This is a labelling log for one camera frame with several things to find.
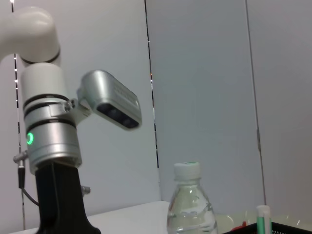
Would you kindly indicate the silver wrist connector fitting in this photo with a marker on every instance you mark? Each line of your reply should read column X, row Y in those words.
column 85, row 189

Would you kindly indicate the red-orange orange fruit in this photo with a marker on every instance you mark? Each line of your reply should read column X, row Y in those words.
column 237, row 227

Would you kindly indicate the pale green glass fruit plate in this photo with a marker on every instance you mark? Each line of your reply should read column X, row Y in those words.
column 282, row 218

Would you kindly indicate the black mesh pen holder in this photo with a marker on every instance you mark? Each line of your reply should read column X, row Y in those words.
column 287, row 229

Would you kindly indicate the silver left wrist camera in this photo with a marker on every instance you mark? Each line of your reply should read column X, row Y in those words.
column 114, row 102

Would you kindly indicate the clear green-label water bottle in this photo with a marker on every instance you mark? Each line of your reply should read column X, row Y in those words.
column 191, row 207

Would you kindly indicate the mint green utility knife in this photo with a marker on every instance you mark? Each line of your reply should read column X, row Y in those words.
column 262, row 219

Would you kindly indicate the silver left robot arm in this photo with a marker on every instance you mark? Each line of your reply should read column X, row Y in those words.
column 46, row 117

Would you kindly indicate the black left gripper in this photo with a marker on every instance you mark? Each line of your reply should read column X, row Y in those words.
column 61, row 200

